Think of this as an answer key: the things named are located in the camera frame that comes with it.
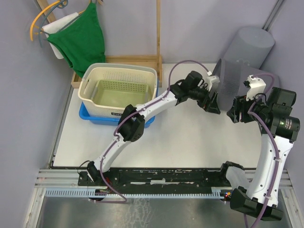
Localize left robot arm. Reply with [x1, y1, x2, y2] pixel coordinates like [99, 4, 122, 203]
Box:
[87, 71, 220, 185]

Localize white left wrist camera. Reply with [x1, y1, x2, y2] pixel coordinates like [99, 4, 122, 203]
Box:
[205, 71, 220, 92]

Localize wooden slanted post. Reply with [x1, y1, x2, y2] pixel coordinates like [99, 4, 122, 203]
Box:
[34, 0, 57, 28]

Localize aluminium frame rail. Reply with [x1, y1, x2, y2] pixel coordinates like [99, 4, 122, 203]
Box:
[35, 169, 293, 189]

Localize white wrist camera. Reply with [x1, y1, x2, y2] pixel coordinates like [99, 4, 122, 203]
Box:
[243, 75, 266, 101]
[205, 71, 220, 92]

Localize grey round plastic bin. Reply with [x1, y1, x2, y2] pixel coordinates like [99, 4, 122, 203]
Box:
[223, 26, 275, 69]

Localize light blue cable duct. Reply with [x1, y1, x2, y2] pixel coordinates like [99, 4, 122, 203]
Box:
[45, 187, 232, 199]

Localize wooden upright post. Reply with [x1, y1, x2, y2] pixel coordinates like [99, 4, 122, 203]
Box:
[156, 0, 161, 57]

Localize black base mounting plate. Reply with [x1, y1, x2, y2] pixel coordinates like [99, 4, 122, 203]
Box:
[77, 167, 247, 194]

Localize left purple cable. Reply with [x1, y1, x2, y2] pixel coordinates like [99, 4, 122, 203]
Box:
[89, 59, 213, 204]

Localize white towel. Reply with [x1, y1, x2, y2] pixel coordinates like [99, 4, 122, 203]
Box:
[42, 12, 79, 59]

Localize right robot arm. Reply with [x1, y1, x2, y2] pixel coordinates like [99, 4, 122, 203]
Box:
[218, 87, 300, 221]

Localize yellow clothes hanger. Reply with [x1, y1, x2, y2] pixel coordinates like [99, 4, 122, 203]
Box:
[29, 0, 59, 41]

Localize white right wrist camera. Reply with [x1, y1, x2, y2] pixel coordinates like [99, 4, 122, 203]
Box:
[243, 75, 266, 101]

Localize cream plastic basket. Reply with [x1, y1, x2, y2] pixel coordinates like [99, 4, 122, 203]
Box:
[78, 63, 158, 118]

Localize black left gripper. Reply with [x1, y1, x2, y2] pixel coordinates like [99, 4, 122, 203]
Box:
[189, 84, 220, 114]

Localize green cloth garment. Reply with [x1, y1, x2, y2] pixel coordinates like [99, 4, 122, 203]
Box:
[47, 2, 106, 78]

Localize pale green plastic tray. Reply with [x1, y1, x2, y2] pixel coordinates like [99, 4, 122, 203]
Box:
[91, 80, 152, 108]

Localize blue plastic tub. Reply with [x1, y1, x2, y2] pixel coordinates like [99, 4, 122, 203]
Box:
[79, 102, 156, 129]

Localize grey slotted laundry basket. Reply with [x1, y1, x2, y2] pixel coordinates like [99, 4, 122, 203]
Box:
[211, 58, 280, 112]

